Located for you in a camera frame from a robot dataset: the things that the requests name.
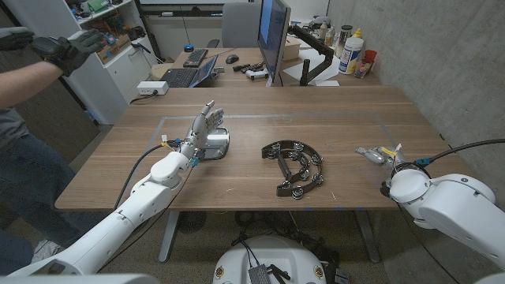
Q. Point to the blue round desk gadget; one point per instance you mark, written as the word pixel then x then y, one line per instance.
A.
pixel 189 48

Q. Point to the black computer mouse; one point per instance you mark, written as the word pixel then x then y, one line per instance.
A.
pixel 232 58

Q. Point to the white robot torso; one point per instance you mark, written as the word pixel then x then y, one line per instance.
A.
pixel 276 252

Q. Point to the grey finned torso module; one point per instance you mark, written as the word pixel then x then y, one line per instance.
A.
pixel 259 275

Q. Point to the person's dark gloved hand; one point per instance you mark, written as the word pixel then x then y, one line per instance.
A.
pixel 13 38

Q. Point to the small pale bottle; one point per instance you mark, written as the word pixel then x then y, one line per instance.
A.
pixel 323 29

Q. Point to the open dark laptop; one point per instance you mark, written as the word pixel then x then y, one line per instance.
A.
pixel 181 77

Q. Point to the white power strip box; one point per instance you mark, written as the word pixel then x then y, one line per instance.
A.
pixel 152 87

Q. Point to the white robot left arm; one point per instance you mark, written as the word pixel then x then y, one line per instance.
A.
pixel 118 225

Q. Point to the clear glass tumbler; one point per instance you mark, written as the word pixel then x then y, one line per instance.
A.
pixel 362 69

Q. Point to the plain small cardboard box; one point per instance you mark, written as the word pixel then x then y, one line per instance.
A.
pixel 291 49

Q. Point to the dark lidded tall jar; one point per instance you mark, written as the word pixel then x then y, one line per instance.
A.
pixel 342 37

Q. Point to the rounded rectangular silver mirror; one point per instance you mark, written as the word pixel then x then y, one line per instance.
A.
pixel 219 146

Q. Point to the white storage cabinet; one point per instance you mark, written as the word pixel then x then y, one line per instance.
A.
pixel 114 79

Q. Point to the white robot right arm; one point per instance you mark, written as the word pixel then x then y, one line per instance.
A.
pixel 453 209

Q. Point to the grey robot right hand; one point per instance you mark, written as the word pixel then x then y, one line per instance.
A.
pixel 380 155

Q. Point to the red cup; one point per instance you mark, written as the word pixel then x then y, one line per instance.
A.
pixel 371 55

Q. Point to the cardboard box with tools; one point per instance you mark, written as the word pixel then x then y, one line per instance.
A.
pixel 116 50

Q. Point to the grey rounded device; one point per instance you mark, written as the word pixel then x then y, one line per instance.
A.
pixel 322 20

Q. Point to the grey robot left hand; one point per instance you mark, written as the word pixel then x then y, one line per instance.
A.
pixel 199 130

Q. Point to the wooden office desk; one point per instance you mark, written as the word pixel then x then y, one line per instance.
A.
pixel 233 81

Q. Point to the yellow capped bottle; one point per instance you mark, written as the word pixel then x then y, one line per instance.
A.
pixel 357 33

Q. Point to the black handheld devices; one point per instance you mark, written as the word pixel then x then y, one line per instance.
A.
pixel 246 67

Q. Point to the grey metal table leg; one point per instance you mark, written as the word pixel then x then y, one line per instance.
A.
pixel 367 236
pixel 169 236

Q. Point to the person's bare forearm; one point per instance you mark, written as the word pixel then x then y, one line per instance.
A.
pixel 27 83

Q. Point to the white handheld controller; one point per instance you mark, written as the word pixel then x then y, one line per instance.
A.
pixel 256 74

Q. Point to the white wipes canister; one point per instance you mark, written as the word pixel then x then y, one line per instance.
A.
pixel 350 55

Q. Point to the black computer monitor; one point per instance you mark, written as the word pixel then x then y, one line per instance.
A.
pixel 272 35

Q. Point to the black half-moon tambourine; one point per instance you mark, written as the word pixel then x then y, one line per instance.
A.
pixel 285 190

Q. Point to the person in grey shirt, jeans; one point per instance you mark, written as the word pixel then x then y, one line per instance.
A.
pixel 31 185

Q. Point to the black keyboard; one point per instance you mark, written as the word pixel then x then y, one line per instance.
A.
pixel 196 57

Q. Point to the white paper sheets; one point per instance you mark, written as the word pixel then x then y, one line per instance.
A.
pixel 294 71

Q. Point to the grey office chair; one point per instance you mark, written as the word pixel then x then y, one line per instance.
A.
pixel 240 23

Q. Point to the person's black white gloved hand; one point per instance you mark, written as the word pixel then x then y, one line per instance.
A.
pixel 67 51

